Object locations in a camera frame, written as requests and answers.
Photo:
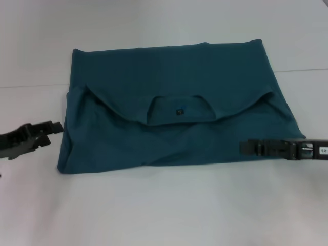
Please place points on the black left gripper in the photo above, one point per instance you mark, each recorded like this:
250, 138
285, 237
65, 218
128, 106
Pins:
12, 143

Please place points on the teal blue printed T-shirt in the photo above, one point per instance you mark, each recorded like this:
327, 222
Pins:
179, 107

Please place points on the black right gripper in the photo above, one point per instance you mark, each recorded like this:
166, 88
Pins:
307, 150

